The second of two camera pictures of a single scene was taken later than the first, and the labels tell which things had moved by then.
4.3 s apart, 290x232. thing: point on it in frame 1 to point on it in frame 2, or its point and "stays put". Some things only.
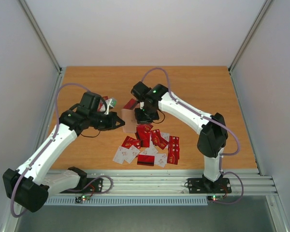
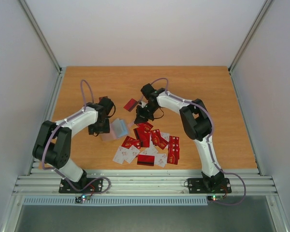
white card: x=120 y=154 stays put
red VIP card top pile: x=145 y=127 stays put
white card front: x=132 y=152 stays put
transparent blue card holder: x=128 y=116 to x=118 y=128
